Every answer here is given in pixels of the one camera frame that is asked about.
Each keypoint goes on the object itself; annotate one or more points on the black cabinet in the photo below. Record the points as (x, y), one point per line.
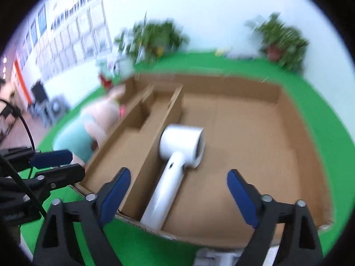
(38, 94)

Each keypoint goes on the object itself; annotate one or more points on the large cardboard box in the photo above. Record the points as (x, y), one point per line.
(249, 144)

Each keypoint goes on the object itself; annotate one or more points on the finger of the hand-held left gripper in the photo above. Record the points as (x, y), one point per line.
(66, 174)
(52, 157)

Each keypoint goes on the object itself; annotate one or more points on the red cup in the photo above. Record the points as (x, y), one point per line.
(106, 81)

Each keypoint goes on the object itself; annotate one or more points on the small yellow item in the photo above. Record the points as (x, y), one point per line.
(218, 51)

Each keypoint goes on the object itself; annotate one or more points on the wall of framed certificates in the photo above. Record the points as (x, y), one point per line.
(72, 41)

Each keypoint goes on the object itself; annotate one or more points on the potted green plant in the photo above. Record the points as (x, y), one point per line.
(155, 37)
(283, 41)

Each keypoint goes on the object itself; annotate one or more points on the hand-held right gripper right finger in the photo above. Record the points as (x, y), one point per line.
(242, 196)

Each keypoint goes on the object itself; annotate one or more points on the blue patterned tissue packet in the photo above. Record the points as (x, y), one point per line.
(235, 54)

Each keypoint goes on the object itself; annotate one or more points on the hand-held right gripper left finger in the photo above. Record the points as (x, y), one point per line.
(116, 194)

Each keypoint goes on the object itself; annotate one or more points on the long brown cardboard box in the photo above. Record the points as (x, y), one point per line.
(149, 166)

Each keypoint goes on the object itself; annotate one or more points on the green and white paper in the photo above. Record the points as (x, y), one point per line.
(105, 66)

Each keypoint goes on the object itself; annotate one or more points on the blue wall poster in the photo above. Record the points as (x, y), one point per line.
(41, 19)
(33, 33)

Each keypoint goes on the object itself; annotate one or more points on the white hair dryer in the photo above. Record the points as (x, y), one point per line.
(169, 183)

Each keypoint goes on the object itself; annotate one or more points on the pink pig plush toy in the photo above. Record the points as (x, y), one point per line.
(75, 141)

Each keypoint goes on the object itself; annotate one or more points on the white folding phone stand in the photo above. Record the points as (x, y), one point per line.
(216, 259)

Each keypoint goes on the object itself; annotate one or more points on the grey plastic stools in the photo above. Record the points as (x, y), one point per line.
(55, 110)

